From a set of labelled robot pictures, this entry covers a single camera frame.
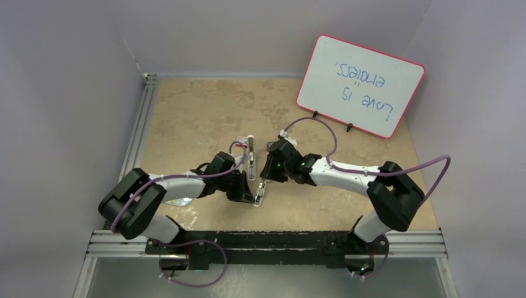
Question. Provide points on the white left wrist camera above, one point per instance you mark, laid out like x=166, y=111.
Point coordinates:
x=240, y=155

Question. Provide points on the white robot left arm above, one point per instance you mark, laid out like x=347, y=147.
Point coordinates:
x=131, y=206

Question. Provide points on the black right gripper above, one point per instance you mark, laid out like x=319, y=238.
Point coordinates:
x=269, y=172

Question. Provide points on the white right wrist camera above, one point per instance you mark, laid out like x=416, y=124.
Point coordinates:
x=285, y=135

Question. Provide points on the pink framed whiteboard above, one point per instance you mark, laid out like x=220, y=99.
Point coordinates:
x=360, y=86

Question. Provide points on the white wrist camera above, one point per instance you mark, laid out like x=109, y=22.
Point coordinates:
x=285, y=135
x=240, y=155

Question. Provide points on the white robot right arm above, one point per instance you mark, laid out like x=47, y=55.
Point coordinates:
x=395, y=198

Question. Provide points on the red white staple box sleeve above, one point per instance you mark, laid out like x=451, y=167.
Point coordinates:
x=241, y=142

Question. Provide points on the long white stapler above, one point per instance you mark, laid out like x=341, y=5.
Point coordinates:
x=251, y=163

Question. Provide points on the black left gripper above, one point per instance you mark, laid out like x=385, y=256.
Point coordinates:
x=242, y=187

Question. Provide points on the blue hair clip package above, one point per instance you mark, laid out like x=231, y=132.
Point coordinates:
x=182, y=202

